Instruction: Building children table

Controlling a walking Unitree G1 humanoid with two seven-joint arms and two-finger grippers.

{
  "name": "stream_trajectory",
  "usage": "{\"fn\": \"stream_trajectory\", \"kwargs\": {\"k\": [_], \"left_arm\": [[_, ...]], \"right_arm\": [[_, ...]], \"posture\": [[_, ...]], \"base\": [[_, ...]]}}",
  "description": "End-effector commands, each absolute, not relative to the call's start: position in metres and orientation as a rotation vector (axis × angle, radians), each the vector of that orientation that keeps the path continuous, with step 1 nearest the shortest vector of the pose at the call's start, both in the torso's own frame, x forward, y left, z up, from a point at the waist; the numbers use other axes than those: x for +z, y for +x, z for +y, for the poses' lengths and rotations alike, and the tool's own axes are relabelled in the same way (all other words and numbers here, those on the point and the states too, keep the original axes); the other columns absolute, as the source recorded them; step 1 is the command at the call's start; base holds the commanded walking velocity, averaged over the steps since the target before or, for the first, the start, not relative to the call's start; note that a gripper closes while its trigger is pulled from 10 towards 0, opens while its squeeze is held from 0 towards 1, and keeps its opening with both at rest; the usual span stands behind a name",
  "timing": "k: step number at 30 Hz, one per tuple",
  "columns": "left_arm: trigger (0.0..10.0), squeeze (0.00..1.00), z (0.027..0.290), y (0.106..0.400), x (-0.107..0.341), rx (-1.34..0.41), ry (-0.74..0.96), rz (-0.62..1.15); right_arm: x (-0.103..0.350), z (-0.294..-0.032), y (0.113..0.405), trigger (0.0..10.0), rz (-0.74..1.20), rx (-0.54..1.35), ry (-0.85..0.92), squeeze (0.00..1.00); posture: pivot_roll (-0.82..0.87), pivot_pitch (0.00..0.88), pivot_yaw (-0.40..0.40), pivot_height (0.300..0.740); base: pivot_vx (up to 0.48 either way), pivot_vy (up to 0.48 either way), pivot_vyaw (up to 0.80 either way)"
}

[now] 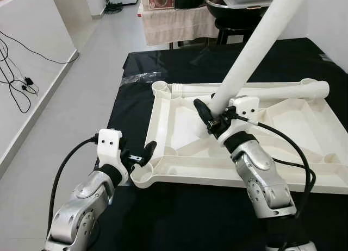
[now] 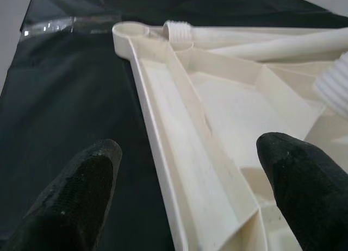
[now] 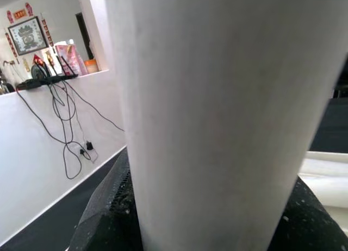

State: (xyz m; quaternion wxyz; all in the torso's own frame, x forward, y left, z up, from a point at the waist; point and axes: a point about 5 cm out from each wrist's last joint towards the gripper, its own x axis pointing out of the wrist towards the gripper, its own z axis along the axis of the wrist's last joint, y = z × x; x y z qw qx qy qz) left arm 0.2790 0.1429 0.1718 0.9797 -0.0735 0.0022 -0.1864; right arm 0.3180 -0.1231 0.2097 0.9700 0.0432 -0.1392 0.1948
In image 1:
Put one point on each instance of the black round stool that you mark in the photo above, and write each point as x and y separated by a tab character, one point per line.
234	36

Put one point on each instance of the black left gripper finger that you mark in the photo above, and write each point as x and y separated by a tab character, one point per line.
149	152

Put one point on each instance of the beige fringed table cloth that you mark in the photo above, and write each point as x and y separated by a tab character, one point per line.
174	25

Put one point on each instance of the white plastic table top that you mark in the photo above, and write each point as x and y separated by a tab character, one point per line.
185	120

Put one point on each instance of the small black power adapter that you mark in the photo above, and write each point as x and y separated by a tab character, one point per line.
30	81

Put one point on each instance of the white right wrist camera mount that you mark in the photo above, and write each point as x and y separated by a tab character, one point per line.
246	107

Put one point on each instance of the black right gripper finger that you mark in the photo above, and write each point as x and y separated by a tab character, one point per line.
203	112

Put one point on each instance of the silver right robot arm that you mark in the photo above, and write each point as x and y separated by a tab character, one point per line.
261	175

